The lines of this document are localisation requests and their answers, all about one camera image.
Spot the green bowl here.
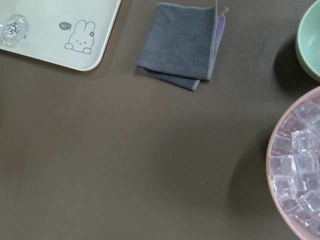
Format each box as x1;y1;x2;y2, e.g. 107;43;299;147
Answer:
295;0;320;82

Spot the grey folded cloth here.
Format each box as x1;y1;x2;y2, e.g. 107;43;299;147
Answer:
136;2;229;91

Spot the clear wine glass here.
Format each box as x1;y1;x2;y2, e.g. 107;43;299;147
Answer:
0;14;29;47

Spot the cream rabbit tray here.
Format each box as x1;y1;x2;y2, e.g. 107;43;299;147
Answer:
0;0;121;71

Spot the pink bowl with ice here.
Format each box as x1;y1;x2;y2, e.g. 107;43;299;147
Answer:
266;87;320;240

